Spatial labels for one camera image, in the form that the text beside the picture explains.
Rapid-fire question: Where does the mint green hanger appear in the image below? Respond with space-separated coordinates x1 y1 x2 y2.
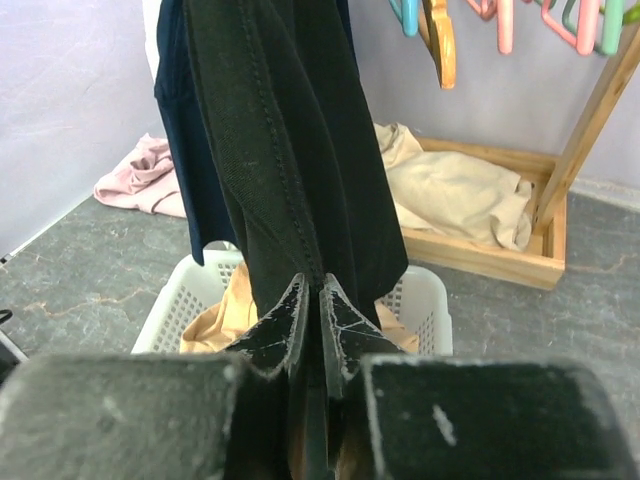
561 1 625 56

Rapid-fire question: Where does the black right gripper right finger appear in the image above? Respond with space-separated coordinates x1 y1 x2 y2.
319 276 639 479

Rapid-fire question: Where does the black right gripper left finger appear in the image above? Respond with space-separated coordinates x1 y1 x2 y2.
1 275 309 479

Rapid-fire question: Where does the turquoise plastic hanger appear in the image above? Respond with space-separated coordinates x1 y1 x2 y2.
388 0 420 37

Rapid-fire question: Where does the navy blue t shirt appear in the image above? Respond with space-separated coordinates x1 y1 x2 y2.
154 1 363 276

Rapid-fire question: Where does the white perforated plastic basket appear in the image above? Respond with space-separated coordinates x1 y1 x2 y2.
132 250 453 355

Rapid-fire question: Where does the white printed t shirt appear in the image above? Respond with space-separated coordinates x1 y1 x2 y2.
142 0 162 80

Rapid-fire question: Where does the wooden clothes rack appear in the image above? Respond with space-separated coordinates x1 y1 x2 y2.
403 24 639 290

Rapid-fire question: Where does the mauve pink crumpled garment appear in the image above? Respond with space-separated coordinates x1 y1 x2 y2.
93 134 186 218

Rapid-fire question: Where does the pink plastic hanger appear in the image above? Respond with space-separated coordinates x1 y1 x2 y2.
541 0 600 56
467 0 514 55

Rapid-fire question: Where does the cream cloth in rack base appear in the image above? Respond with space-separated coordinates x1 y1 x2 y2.
374 123 533 251

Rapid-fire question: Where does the lime green hanger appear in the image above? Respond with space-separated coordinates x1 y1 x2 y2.
622 0 640 25

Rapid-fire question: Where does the black t shirt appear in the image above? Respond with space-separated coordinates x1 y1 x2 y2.
182 0 411 391

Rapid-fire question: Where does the wooden hanger with bar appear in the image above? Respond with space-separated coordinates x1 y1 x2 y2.
418 0 457 90

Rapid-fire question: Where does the beige tan t shirt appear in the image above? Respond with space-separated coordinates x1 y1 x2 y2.
179 262 420 353

